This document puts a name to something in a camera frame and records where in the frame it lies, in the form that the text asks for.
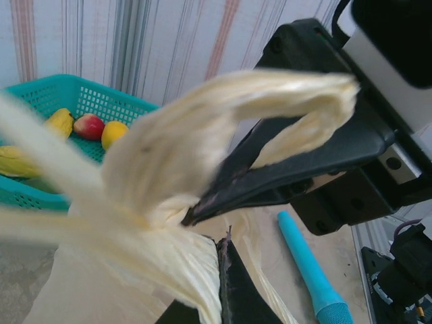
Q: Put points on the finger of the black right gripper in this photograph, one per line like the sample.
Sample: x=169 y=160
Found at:
x=243 y=152
x=303 y=168

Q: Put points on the blue foam tube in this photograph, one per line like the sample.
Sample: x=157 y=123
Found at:
x=314 y=276

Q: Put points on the teal plastic mesh basket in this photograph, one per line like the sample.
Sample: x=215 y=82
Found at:
x=101 y=98

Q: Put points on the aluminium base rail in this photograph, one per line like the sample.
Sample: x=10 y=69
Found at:
x=359 y=263

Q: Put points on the cream orange-print plastic bag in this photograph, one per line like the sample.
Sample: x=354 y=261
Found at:
x=152 y=152

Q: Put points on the red fake apple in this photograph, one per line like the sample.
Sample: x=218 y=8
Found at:
x=88 y=126

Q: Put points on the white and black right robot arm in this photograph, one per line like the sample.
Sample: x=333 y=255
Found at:
x=405 y=270

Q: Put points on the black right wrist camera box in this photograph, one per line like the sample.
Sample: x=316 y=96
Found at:
x=398 y=40

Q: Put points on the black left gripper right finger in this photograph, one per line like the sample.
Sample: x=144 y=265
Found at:
x=239 y=297

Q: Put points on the yellow fake lemon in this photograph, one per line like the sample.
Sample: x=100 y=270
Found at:
x=113 y=133

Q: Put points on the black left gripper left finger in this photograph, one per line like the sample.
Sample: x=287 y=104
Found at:
x=179 y=315

